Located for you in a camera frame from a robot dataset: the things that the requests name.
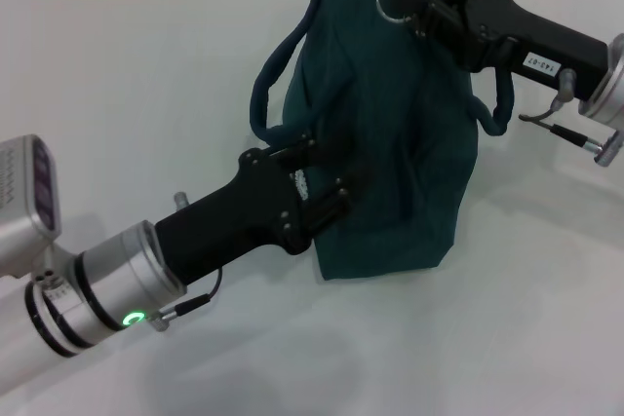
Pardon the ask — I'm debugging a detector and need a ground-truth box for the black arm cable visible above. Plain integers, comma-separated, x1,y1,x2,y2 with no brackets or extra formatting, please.
517,108,602,150
148,264,225,334

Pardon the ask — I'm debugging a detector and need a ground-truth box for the dark teal fabric lunch bag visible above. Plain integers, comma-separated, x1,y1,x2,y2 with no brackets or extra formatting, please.
248,0,517,284

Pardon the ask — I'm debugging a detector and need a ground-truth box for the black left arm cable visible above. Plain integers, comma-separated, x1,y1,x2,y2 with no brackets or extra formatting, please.
148,264,225,334

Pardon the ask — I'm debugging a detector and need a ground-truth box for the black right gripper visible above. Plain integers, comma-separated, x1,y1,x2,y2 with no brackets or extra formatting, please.
395,0,611,101

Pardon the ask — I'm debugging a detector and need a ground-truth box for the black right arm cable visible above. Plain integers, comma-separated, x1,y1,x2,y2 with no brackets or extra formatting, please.
517,108,602,150

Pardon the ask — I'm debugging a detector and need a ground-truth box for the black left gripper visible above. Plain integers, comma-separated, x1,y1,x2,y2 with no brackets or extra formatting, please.
154,132,375,286

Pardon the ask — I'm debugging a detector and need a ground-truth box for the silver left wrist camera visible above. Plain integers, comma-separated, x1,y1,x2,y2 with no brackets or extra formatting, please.
0,133,63,282

